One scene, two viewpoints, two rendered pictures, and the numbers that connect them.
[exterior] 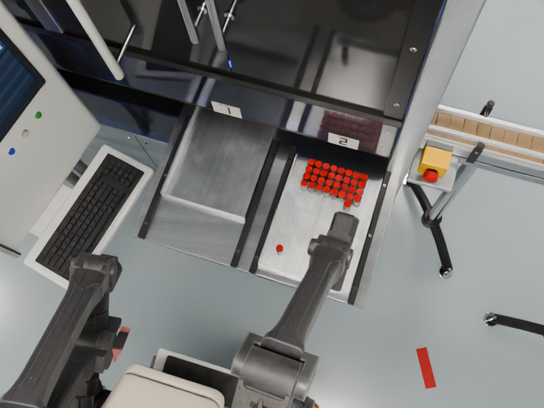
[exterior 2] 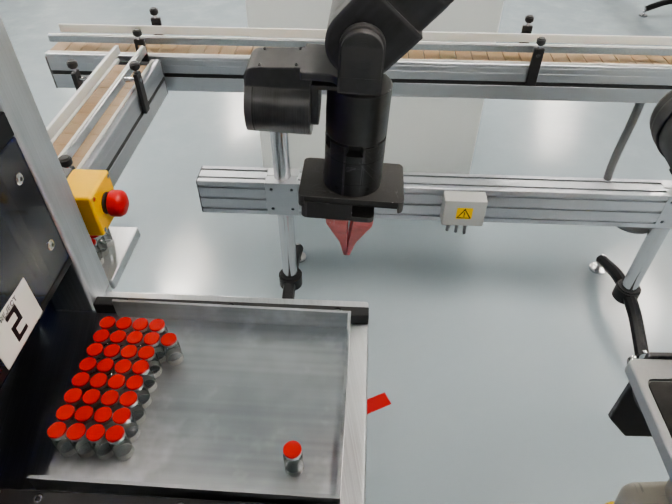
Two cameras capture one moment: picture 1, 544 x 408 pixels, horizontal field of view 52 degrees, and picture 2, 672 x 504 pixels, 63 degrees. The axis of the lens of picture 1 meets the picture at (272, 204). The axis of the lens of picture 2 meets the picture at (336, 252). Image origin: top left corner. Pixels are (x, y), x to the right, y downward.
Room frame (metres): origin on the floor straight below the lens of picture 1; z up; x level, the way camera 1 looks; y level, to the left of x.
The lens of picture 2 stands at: (0.46, 0.29, 1.50)
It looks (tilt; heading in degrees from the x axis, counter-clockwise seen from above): 43 degrees down; 244
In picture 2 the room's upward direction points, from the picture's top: straight up
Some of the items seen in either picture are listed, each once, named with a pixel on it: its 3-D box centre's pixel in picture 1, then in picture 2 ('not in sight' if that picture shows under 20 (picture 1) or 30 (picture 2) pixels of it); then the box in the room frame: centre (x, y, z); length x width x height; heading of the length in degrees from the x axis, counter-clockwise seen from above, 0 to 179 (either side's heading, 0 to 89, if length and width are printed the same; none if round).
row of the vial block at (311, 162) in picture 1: (337, 172); (89, 381); (0.56, -0.20, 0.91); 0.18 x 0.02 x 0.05; 60
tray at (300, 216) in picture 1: (320, 222); (211, 391); (0.42, -0.13, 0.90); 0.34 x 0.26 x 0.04; 150
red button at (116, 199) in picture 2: (431, 175); (113, 203); (0.46, -0.43, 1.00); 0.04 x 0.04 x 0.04; 60
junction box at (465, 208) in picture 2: not in sight; (463, 208); (-0.43, -0.67, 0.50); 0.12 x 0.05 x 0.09; 150
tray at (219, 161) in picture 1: (222, 155); not in sight; (0.69, 0.11, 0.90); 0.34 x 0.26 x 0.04; 151
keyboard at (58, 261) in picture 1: (90, 214); not in sight; (0.62, 0.56, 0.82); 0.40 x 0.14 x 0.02; 139
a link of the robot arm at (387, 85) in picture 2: not in sight; (351, 106); (0.24, -0.11, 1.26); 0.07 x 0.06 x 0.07; 149
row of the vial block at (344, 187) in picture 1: (332, 186); (124, 383); (0.52, -0.18, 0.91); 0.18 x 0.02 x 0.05; 60
